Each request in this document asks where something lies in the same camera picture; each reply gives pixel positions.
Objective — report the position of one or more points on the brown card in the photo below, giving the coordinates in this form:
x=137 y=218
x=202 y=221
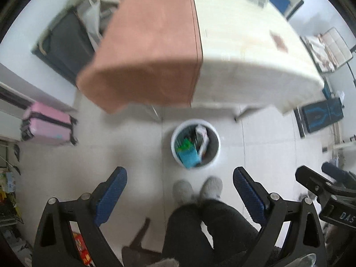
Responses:
x=279 y=41

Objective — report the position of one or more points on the person's right forearm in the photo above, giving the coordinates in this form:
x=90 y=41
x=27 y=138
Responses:
x=336 y=244

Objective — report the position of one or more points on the white padded chair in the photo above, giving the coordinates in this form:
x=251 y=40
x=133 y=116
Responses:
x=340 y=47

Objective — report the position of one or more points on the brown table cloth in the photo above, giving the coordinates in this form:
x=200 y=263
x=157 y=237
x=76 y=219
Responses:
x=144 y=47

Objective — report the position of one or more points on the red snack box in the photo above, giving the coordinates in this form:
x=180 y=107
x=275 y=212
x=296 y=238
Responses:
x=82 y=247

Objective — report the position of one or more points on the blue black floor mat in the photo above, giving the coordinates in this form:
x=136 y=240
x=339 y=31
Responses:
x=319 y=115

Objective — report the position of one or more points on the dark folding bed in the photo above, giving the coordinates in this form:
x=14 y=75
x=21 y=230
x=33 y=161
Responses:
x=64 y=44

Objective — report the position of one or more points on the striped cream table cloth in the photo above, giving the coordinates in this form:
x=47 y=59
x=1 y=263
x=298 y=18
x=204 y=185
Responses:
x=244 y=55

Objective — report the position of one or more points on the beige cloth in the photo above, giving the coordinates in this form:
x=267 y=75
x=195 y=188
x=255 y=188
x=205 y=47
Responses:
x=319 y=52

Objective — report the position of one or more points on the person's legs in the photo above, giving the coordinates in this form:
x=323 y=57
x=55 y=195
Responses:
x=211 y=228

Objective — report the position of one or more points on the dark wooden stool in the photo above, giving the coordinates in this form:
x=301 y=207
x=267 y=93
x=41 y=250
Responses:
x=139 y=242

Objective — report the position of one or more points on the grey chair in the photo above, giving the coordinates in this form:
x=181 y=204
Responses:
x=108 y=2

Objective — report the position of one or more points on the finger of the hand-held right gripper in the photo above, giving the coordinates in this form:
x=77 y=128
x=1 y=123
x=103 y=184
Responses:
x=338 y=173
x=314 y=180

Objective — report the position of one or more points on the pink suitcase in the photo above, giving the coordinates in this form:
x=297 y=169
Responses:
x=48 y=123

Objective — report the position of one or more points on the teal snack bag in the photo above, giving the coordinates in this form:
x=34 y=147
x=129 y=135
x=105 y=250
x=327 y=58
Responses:
x=189 y=155

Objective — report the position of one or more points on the white cloth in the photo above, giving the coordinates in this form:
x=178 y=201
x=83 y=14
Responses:
x=93 y=16

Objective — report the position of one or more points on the blue slippers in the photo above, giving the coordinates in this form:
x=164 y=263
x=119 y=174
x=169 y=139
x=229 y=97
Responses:
x=327 y=90

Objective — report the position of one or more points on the cluttered shelf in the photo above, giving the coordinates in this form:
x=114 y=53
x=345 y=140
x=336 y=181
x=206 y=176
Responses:
x=9 y=200

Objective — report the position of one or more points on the white round trash bin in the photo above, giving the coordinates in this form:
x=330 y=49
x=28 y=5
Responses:
x=217 y=147

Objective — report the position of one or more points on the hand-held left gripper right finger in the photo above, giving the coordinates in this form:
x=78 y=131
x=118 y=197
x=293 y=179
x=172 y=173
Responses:
x=249 y=197

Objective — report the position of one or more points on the grey fuzzy slipper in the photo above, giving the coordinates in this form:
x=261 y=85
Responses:
x=211 y=187
x=182 y=190

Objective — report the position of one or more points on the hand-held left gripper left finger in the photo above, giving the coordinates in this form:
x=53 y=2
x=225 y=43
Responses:
x=111 y=197

